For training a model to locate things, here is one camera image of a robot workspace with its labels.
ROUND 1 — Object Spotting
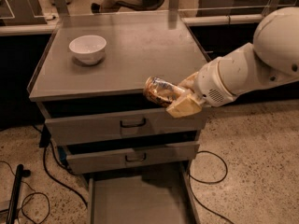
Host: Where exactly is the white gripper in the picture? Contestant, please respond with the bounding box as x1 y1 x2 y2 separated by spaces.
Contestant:
166 57 237 118

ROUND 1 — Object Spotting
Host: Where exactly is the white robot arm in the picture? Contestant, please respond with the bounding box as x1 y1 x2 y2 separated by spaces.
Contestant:
166 7 299 118

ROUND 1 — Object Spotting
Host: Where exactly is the grey metal drawer cabinet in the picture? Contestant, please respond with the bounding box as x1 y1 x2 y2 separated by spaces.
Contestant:
26 10 221 224

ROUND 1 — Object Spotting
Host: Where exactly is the middle grey drawer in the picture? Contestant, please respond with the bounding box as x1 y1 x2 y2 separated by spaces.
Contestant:
66 131 199 175

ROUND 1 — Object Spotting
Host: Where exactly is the grey drawer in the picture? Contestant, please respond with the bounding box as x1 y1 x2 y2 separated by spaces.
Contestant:
66 131 199 175
42 93 207 146
87 162 201 224

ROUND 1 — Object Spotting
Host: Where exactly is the bottom grey drawer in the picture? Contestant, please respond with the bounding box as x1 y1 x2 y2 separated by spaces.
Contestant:
87 162 201 224

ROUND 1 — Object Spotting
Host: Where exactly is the top grey drawer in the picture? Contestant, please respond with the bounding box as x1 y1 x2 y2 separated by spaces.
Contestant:
42 93 207 146

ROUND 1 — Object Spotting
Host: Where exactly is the white ceramic bowl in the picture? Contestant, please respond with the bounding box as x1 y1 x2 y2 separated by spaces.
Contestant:
69 35 107 65

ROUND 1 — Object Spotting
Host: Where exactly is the black bar on floor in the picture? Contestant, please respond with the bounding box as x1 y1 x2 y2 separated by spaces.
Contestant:
6 164 26 224

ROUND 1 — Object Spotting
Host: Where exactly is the black floor cable right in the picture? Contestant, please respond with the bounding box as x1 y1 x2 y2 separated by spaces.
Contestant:
188 150 235 224

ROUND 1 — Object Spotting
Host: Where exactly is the black floor cable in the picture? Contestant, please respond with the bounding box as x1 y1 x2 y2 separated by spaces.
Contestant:
32 124 89 208
188 150 235 224

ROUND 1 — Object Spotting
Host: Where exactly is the black floor cable left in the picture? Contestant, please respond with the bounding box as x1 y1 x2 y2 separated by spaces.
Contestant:
32 124 89 208

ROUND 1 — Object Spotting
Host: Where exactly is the thin black looped cable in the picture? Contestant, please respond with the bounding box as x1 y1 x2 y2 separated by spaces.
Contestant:
0 160 51 224

